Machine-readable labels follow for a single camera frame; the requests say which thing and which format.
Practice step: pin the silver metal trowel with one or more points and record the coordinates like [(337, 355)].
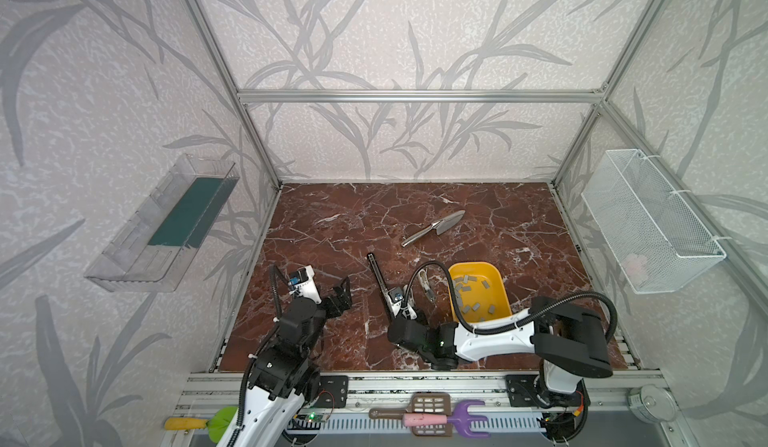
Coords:
[(439, 227)]

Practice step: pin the clear plastic wall bin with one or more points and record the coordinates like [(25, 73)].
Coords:
[(128, 263)]

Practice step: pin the round metal tin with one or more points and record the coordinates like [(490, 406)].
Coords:
[(651, 404)]

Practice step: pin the green toy shovel yellow handle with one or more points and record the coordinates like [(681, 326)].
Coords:
[(215, 426)]

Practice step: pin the brown toy spatula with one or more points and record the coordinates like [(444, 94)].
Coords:
[(429, 405)]

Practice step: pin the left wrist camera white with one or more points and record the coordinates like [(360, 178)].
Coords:
[(302, 285)]

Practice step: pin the small beige stapler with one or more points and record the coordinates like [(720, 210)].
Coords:
[(423, 279)]

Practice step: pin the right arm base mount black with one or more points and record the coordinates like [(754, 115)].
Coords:
[(523, 390)]

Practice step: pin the black stapler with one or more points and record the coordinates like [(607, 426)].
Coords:
[(385, 291)]

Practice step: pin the green sponge in bin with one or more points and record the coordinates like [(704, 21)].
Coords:
[(193, 215)]

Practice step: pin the yellow plastic tray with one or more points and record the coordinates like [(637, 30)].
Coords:
[(480, 293)]

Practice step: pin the pink object in basket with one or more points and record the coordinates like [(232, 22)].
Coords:
[(635, 268)]

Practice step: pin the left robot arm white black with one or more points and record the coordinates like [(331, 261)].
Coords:
[(281, 377)]

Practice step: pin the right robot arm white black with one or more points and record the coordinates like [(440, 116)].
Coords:
[(570, 335)]

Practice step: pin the white wire mesh basket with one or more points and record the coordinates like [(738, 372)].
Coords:
[(638, 211)]

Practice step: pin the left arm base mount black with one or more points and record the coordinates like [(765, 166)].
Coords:
[(328, 392)]

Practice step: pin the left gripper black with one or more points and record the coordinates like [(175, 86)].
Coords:
[(332, 299)]

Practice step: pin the purple toy rake pink handle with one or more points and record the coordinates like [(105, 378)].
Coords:
[(461, 420)]

